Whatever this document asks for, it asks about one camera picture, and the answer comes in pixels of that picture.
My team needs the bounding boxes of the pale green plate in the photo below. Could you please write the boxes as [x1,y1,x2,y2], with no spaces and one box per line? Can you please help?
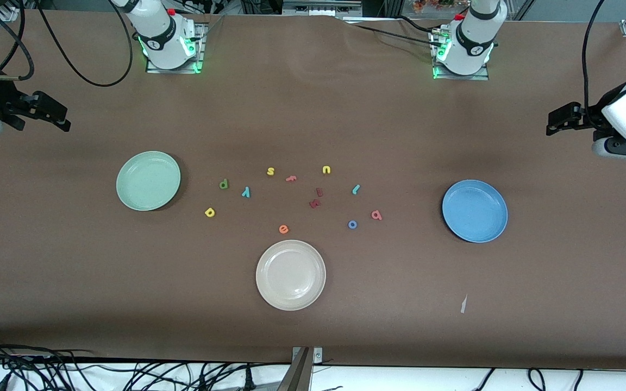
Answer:
[116,150,181,212]

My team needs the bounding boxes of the blue plate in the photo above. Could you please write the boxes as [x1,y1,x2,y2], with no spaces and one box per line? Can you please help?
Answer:
[442,179,509,243]

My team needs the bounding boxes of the orange artificial flowers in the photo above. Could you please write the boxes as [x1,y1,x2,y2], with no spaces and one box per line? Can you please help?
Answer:
[414,0,455,14]

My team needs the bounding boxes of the brown paper table cover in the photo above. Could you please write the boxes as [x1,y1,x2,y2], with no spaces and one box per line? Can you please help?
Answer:
[0,8,626,371]

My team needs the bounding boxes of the grey metal box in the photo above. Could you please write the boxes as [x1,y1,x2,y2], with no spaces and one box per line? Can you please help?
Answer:
[283,0,362,17]

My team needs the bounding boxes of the beige plate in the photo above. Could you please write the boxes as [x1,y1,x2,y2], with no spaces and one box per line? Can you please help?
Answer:
[255,239,327,311]

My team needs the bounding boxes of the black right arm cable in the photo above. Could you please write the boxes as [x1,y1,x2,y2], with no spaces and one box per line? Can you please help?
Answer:
[0,0,134,87]

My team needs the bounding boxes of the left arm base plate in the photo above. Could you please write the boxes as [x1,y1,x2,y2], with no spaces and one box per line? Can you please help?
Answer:
[431,30,490,81]

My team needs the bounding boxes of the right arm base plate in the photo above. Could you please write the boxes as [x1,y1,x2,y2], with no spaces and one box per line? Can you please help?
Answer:
[146,22,205,74]

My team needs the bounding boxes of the thin black cable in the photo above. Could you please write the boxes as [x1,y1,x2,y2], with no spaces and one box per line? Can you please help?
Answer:
[188,15,226,43]

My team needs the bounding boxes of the tangled black cables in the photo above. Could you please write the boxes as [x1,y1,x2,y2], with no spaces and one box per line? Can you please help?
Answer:
[0,334,292,391]

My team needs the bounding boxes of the aluminium post with bracket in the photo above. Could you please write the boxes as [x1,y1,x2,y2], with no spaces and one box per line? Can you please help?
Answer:
[278,346,323,391]

